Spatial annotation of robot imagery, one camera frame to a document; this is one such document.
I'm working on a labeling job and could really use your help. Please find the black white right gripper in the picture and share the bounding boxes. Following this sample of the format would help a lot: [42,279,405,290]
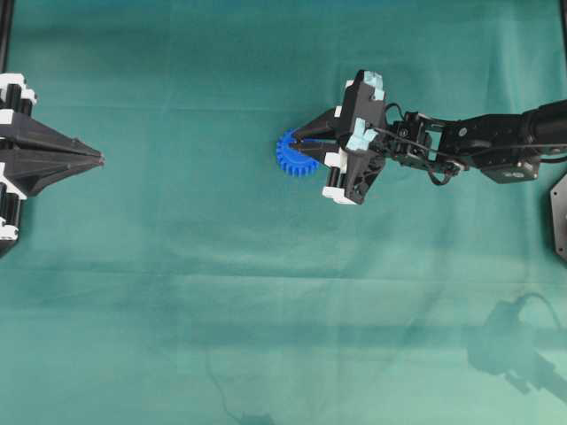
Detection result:
[293,70,385,205]

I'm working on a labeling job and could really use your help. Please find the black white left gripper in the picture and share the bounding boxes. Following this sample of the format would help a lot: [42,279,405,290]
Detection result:
[1,73,104,257]

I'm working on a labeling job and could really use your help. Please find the small blue plastic gear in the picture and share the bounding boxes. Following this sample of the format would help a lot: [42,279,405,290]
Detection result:
[276,128,319,177]

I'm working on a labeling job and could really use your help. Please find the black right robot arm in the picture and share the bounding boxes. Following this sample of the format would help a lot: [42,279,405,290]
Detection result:
[290,70,566,205]

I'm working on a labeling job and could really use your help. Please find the green table cloth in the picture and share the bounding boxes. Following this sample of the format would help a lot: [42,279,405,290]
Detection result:
[1,1,566,424]

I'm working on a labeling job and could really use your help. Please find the black frame bar left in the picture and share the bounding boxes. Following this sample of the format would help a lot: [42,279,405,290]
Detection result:
[0,0,15,73]

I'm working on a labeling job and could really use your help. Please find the black hexagonal arm base plate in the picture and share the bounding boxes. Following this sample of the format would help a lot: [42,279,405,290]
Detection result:
[549,174,567,261]

